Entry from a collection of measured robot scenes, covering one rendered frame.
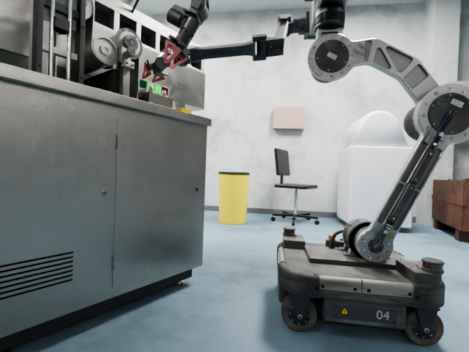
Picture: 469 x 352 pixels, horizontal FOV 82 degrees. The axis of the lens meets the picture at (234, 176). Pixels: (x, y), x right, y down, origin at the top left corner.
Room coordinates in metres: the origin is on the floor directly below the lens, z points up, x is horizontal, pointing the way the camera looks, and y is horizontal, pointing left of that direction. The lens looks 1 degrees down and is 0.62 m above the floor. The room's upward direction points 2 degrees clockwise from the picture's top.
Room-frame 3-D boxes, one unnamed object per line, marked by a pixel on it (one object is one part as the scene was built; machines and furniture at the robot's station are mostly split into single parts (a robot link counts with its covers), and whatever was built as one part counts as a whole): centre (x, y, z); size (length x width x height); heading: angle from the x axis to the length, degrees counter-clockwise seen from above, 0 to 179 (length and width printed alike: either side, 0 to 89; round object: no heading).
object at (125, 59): (1.32, 0.55, 1.05); 0.06 x 0.05 x 0.31; 53
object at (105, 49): (1.35, 0.73, 1.17); 0.26 x 0.12 x 0.12; 53
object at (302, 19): (1.51, -0.34, 1.45); 0.09 x 0.08 x 0.12; 172
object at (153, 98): (1.61, 0.58, 1.00); 0.40 x 0.16 x 0.06; 53
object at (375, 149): (3.36, -1.74, 0.70); 0.71 x 0.60 x 1.40; 82
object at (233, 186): (3.31, 0.00, 0.31); 0.39 x 0.39 x 0.62
